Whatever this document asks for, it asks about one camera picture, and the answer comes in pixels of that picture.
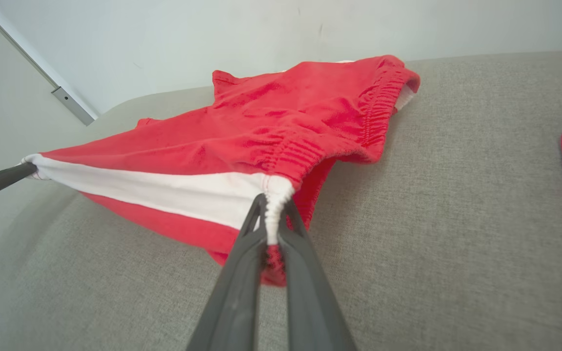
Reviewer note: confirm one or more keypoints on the grey fabric sofa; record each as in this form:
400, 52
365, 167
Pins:
456, 219

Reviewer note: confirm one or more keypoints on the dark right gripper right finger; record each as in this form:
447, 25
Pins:
310, 302

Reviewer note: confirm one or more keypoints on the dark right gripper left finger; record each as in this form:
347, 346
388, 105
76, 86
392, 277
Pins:
234, 302

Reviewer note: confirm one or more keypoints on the red shorts with white stripe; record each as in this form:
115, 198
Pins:
261, 117

